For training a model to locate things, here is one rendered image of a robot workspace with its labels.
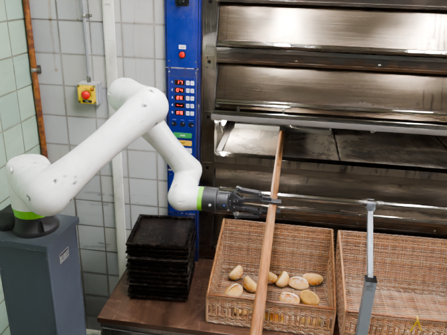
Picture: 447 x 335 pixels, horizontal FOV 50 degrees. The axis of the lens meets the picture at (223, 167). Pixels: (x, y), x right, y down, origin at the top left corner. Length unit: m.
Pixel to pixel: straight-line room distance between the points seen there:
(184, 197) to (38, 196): 0.59
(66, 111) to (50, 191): 1.12
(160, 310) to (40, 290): 0.72
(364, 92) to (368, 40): 0.22
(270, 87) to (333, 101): 0.29
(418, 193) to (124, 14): 1.60
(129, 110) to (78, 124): 1.03
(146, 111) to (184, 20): 0.79
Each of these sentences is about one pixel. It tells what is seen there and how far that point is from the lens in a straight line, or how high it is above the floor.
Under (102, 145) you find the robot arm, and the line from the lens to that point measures 1.45.
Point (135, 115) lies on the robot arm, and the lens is 1.47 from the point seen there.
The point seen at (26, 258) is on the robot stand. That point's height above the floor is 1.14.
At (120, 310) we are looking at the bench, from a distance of 2.28.
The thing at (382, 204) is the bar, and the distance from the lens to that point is 2.00.
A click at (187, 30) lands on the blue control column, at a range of 2.18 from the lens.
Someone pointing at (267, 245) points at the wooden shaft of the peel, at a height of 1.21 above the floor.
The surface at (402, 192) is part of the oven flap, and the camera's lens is 2.43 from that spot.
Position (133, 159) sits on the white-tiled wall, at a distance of 2.44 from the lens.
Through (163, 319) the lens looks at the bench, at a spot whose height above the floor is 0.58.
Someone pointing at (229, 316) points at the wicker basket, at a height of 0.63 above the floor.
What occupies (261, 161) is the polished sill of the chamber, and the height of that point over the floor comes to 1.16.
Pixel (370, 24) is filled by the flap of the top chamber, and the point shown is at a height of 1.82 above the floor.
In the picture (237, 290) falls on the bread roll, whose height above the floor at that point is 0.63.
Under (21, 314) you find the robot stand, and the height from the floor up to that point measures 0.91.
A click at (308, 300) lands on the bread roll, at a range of 2.29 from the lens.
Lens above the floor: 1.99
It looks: 22 degrees down
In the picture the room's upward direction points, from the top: 2 degrees clockwise
